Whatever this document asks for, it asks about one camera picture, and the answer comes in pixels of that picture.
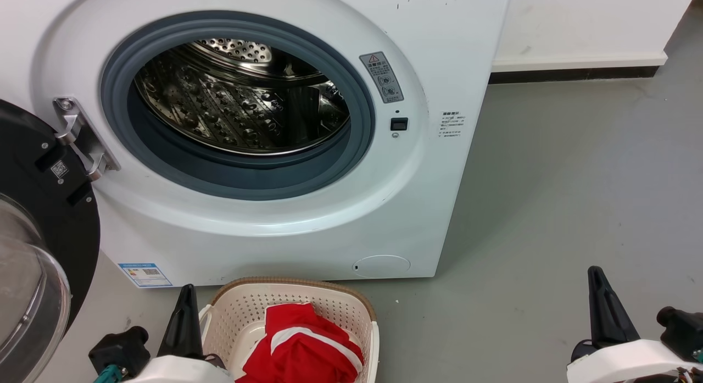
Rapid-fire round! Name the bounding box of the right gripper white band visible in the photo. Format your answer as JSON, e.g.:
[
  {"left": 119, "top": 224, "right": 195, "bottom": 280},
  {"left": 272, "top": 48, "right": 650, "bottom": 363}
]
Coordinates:
[{"left": 567, "top": 266, "right": 703, "bottom": 383}]

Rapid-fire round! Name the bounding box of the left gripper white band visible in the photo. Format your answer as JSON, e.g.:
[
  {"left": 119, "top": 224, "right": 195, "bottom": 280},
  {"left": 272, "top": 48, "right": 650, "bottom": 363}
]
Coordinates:
[{"left": 124, "top": 284, "right": 234, "bottom": 383}]

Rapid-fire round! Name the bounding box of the red sports jersey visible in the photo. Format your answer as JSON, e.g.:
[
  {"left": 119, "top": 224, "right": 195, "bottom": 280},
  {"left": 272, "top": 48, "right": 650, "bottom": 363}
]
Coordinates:
[{"left": 236, "top": 302, "right": 365, "bottom": 383}]

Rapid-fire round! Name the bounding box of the cream perforated laundry basket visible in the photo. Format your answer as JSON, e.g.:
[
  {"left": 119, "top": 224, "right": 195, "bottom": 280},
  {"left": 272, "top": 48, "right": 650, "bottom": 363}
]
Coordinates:
[{"left": 199, "top": 277, "right": 380, "bottom": 383}]

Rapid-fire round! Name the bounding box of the washing machine door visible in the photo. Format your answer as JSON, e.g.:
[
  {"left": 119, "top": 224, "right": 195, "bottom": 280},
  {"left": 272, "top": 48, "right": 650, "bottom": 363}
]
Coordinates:
[{"left": 0, "top": 99, "right": 101, "bottom": 383}]

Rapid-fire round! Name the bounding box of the stainless steel washing machine drum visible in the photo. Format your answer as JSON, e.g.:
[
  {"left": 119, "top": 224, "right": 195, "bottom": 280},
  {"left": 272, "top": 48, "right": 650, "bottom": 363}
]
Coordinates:
[{"left": 135, "top": 38, "right": 351, "bottom": 156}]

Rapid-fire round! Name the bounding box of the blue energy label sticker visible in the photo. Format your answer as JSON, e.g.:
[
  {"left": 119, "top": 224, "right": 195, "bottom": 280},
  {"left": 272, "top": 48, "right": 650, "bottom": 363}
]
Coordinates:
[{"left": 118, "top": 263, "right": 172, "bottom": 288}]

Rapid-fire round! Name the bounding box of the grey rubber door gasket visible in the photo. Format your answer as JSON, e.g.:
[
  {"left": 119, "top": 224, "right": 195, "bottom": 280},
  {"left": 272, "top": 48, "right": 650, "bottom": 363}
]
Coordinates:
[{"left": 100, "top": 10, "right": 376, "bottom": 201}]

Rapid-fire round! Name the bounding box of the round white filter cover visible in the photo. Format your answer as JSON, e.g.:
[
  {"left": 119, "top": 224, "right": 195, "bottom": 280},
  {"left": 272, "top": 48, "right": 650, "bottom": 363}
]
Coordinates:
[{"left": 352, "top": 255, "right": 411, "bottom": 279}]

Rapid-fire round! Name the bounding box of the silver metal door hinge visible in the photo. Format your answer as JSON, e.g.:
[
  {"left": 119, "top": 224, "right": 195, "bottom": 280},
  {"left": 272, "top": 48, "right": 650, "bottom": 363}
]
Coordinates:
[{"left": 52, "top": 96, "right": 121, "bottom": 181}]

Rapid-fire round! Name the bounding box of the small text label sticker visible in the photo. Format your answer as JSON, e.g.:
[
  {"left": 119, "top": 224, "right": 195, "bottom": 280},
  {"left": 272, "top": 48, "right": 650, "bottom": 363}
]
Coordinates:
[{"left": 439, "top": 111, "right": 466, "bottom": 139}]

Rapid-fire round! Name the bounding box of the white front-load washing machine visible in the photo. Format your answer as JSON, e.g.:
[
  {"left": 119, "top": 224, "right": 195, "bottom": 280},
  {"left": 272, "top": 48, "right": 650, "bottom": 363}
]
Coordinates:
[{"left": 0, "top": 0, "right": 512, "bottom": 288}]

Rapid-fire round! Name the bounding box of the grey warning sticker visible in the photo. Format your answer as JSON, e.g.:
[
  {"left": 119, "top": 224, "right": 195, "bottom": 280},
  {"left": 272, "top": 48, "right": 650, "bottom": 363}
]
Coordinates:
[{"left": 359, "top": 52, "right": 404, "bottom": 104}]

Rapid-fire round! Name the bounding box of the black wall baseboard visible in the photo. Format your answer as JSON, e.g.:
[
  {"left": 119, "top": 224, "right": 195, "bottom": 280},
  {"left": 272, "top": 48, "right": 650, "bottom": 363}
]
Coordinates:
[{"left": 489, "top": 66, "right": 660, "bottom": 85}]

